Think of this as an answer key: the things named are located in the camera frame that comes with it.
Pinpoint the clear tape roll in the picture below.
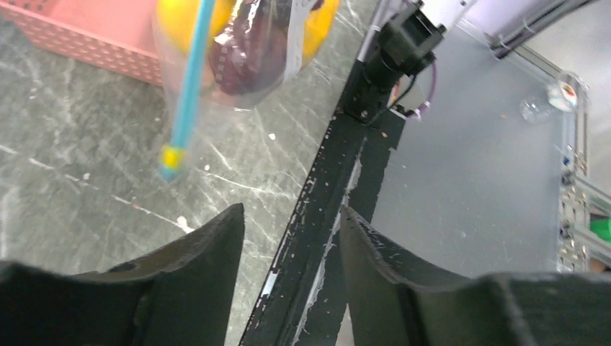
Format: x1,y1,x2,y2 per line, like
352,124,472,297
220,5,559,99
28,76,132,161
547,71,589,112

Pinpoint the clear zip top bag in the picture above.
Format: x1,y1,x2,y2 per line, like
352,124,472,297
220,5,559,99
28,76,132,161
153,1,339,179

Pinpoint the yellow mango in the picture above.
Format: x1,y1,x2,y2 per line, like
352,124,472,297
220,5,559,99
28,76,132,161
302,0,340,67

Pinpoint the dark red round fruit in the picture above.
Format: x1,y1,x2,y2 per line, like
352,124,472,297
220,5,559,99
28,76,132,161
208,1,290,96

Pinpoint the aluminium frame rail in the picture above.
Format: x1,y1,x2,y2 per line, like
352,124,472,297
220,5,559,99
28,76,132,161
467,1,610,272

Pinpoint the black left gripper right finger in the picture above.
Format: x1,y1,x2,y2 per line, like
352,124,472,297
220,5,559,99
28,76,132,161
339,206,610,345

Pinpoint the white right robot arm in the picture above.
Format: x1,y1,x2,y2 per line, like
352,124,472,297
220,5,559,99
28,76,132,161
350,1,476,92

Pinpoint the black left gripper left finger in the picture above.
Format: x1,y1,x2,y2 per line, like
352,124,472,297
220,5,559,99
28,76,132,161
1,203,245,345

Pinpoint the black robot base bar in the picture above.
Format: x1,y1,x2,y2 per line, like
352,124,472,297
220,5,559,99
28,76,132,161
238,57,406,346

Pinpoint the yellow fruit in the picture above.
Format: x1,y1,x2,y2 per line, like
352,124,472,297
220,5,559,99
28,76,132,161
156,0,236,53

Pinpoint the pink plastic basket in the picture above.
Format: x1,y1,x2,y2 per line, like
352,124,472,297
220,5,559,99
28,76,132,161
1,0,162,86

